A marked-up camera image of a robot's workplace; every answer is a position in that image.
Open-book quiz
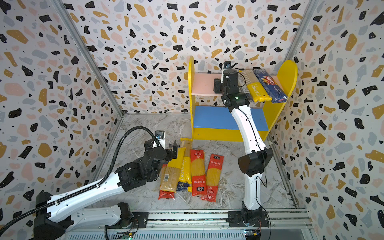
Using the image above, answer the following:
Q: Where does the yellow Pastatime spaghetti bag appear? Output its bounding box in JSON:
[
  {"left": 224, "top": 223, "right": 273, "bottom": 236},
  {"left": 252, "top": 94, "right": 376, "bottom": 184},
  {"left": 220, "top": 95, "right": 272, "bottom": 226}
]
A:
[{"left": 240, "top": 70, "right": 272, "bottom": 103}]

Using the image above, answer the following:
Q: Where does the blue Barilla spaghetti bag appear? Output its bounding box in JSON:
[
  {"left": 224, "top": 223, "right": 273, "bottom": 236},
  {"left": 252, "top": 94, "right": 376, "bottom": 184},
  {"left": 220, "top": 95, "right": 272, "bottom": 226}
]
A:
[{"left": 253, "top": 69, "right": 288, "bottom": 104}]

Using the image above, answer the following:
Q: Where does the red spaghetti bag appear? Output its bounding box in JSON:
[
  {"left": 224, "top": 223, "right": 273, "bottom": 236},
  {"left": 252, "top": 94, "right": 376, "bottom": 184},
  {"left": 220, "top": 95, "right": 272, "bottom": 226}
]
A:
[
  {"left": 191, "top": 149, "right": 207, "bottom": 196},
  {"left": 201, "top": 154, "right": 224, "bottom": 202},
  {"left": 158, "top": 165, "right": 175, "bottom": 200}
]

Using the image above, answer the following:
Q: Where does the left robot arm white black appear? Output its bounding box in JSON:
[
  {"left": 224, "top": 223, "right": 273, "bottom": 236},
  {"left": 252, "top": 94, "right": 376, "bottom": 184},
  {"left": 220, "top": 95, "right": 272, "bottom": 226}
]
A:
[{"left": 34, "top": 139, "right": 178, "bottom": 240}]

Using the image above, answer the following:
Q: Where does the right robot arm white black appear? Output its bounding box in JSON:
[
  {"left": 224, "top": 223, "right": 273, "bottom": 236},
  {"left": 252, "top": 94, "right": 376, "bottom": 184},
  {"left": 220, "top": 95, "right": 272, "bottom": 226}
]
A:
[{"left": 214, "top": 69, "right": 273, "bottom": 226}]

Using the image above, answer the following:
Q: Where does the yellow shelf with coloured boards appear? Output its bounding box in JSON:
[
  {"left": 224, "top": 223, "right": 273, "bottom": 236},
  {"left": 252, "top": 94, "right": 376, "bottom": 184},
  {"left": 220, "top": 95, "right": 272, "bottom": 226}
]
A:
[{"left": 188, "top": 58, "right": 286, "bottom": 142}]

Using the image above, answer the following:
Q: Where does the yellow label spaghetti bag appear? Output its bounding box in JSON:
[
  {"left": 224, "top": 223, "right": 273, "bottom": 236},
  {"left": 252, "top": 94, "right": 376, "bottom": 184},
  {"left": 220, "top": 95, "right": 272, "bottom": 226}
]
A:
[{"left": 160, "top": 148, "right": 186, "bottom": 193}]

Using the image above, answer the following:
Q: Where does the yellow spaghetti bag rear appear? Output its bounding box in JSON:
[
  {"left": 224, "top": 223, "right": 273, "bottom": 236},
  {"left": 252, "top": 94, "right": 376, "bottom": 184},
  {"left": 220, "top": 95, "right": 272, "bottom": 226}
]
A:
[{"left": 180, "top": 138, "right": 193, "bottom": 158}]

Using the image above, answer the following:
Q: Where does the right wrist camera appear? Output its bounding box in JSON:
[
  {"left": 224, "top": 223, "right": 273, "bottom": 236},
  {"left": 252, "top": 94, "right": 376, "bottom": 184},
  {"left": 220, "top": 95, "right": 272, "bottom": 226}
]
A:
[{"left": 223, "top": 61, "right": 232, "bottom": 69}]

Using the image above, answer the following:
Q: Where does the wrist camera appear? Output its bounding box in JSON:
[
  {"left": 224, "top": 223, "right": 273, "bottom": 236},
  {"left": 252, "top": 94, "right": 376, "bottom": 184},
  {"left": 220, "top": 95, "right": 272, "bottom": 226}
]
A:
[
  {"left": 155, "top": 130, "right": 166, "bottom": 149},
  {"left": 223, "top": 61, "right": 232, "bottom": 69}
]

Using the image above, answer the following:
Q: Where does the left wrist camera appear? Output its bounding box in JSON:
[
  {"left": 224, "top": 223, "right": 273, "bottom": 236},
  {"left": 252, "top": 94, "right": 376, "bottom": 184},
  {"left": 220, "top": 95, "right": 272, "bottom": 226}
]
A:
[{"left": 155, "top": 130, "right": 166, "bottom": 149}]

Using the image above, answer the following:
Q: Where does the black corrugated cable conduit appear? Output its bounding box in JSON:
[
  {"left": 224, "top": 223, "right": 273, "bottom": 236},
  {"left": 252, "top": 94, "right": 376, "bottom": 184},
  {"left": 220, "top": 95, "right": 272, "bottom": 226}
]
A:
[{"left": 0, "top": 125, "right": 160, "bottom": 238}]

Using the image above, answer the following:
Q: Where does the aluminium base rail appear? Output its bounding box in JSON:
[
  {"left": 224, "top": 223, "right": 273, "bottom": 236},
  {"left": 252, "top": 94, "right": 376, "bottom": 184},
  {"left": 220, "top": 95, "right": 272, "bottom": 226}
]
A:
[{"left": 62, "top": 209, "right": 317, "bottom": 240}]

